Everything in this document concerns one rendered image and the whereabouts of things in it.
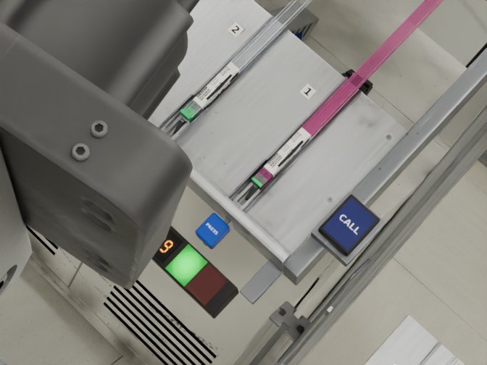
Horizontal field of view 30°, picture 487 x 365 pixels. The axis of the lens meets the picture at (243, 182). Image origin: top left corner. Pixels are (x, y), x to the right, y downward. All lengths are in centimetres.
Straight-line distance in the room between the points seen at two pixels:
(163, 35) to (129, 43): 1
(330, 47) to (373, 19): 21
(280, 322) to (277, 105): 24
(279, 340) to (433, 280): 139
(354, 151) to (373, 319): 119
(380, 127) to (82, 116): 85
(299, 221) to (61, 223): 77
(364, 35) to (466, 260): 100
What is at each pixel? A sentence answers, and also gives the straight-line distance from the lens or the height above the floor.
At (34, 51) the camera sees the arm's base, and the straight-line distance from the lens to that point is 16.
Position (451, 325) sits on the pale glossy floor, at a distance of 231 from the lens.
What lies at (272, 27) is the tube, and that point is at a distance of 103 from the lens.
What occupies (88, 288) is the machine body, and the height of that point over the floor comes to 13.
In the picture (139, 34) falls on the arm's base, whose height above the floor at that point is 121.
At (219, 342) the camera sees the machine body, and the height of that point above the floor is 25.
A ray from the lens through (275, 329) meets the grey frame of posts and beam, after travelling 101.
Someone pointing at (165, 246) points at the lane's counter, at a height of 66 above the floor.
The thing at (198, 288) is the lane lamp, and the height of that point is 65.
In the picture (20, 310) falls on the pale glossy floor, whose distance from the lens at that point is 173.
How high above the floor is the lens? 131
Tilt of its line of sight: 36 degrees down
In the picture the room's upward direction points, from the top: 33 degrees clockwise
